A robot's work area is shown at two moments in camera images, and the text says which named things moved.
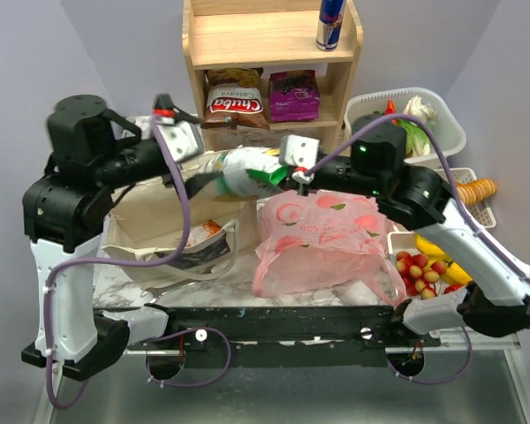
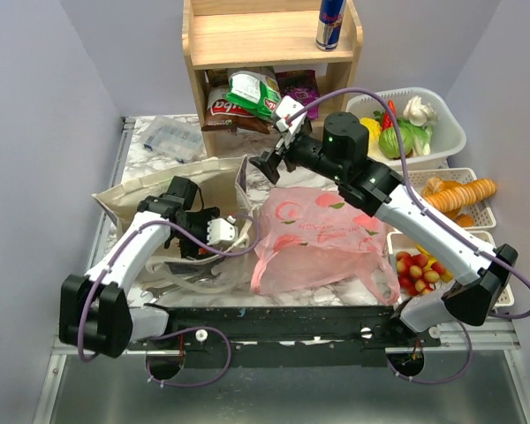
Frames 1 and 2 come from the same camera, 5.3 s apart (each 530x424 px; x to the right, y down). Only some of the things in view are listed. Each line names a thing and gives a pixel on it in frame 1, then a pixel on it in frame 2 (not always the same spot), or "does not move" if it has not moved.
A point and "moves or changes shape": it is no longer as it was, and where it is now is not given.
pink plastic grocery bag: [322, 240] does not move
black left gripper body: [192, 184] -> [197, 224]
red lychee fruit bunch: [416, 276] does not move
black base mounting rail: [356, 336] does not move
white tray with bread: [478, 211] does not move
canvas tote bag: [147, 220] moves or changes shape
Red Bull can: [331, 18] does not move
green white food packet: [247, 170] -> [253, 90]
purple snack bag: [293, 95] does not move
